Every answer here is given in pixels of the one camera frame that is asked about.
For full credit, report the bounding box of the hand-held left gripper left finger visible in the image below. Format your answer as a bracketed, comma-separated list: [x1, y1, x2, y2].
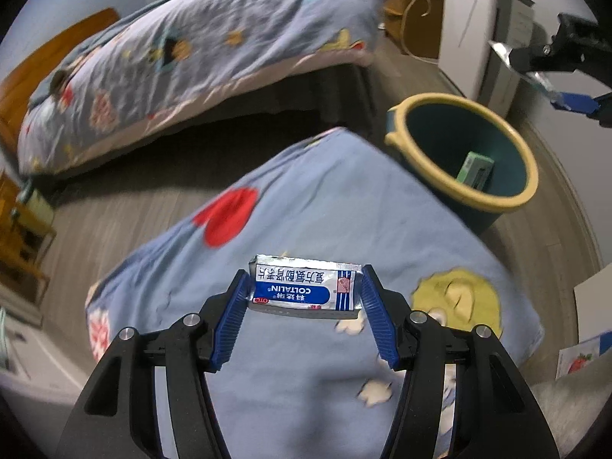
[52, 269, 254, 459]

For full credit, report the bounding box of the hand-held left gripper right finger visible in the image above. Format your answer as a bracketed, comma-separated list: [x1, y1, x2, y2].
[360, 263, 560, 459]

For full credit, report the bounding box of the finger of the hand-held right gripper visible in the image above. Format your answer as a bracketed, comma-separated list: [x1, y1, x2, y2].
[550, 89, 612, 130]
[508, 12, 612, 91]

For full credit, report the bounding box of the silver foil wrapper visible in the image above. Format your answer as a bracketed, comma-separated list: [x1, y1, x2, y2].
[488, 40, 568, 104]

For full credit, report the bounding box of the silver blue medicine sachet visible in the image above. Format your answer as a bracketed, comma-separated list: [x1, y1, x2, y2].
[247, 254, 363, 322]

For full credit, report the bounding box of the teal bucket with yellow rim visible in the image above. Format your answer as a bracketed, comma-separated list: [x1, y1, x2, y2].
[384, 93, 540, 231]

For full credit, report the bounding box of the white air purifier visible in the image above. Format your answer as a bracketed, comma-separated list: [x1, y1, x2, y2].
[438, 0, 537, 121]

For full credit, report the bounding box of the green box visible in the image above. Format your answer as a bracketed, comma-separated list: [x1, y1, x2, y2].
[456, 150, 495, 191]

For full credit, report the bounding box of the wooden cabinet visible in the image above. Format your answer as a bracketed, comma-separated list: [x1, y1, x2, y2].
[381, 0, 443, 61]

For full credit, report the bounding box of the white flat carton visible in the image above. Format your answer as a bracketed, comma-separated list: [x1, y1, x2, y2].
[573, 263, 612, 346]

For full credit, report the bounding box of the strawberry print box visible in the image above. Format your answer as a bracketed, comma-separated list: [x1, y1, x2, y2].
[557, 337, 604, 379]

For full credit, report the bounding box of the grey white cloth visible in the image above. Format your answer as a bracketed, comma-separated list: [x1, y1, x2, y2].
[530, 367, 612, 459]

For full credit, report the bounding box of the wooden stool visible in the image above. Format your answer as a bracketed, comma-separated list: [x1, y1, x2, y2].
[0, 172, 59, 305]

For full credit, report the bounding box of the small green waste bin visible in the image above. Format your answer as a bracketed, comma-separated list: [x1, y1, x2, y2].
[16, 188, 54, 231]

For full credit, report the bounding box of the grey bed base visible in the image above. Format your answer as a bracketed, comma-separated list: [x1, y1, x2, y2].
[48, 63, 379, 193]

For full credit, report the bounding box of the printed blue duvet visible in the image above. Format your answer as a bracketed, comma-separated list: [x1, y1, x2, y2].
[16, 0, 386, 179]

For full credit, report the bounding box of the small dark object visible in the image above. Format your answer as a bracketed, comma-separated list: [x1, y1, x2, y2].
[50, 69, 72, 95]

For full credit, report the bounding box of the wooden headboard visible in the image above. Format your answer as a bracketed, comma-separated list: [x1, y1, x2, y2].
[0, 7, 121, 155]

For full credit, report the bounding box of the white cable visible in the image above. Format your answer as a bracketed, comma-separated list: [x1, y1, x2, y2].
[400, 0, 439, 61]

